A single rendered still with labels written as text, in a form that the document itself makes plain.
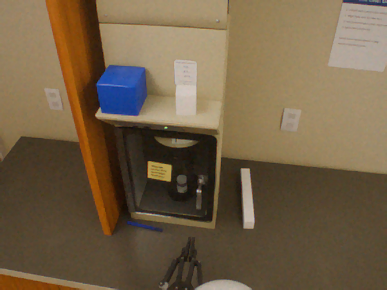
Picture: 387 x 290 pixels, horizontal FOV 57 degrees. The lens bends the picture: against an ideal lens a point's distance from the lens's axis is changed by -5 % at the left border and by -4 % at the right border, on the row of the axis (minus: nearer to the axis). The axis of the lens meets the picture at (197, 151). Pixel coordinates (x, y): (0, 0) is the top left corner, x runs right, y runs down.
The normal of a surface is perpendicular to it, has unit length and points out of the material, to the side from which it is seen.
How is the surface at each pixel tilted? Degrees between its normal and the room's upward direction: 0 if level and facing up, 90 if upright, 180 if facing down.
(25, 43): 90
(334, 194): 0
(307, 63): 90
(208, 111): 0
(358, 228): 0
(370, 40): 90
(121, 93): 90
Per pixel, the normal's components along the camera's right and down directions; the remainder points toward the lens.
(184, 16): -0.15, 0.66
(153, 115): 0.00, -0.75
